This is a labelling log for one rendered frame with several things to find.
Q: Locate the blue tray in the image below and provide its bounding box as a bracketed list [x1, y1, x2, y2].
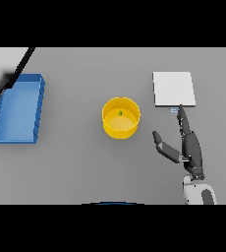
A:
[0, 73, 46, 145]

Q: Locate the yellow bowl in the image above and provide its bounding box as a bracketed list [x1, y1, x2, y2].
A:
[101, 96, 141, 140]

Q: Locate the pale square measuring scale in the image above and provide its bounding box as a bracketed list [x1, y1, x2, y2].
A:
[152, 71, 197, 113]

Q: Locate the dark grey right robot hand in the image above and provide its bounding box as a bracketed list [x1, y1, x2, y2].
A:
[151, 103, 205, 181]

